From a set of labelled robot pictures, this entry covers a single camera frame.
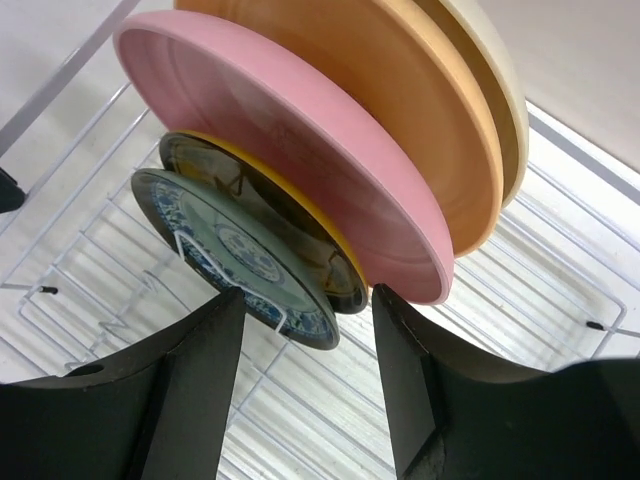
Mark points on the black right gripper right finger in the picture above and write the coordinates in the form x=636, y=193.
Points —
x=456, y=411

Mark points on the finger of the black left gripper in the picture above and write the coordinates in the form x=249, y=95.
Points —
x=11, y=195

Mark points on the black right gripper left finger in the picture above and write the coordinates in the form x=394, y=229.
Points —
x=157, y=409

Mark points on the white wire dish rack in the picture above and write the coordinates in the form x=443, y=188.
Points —
x=83, y=274

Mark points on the blue patterned dark plate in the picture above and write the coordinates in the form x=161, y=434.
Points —
x=229, y=247

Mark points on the yellow patterned dark plate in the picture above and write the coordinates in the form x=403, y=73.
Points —
x=276, y=203

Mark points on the pink plate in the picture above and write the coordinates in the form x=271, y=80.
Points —
x=206, y=74

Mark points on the orange plate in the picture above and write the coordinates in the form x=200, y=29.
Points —
x=398, y=64

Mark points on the cream plate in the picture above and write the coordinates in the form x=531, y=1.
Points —
x=477, y=40

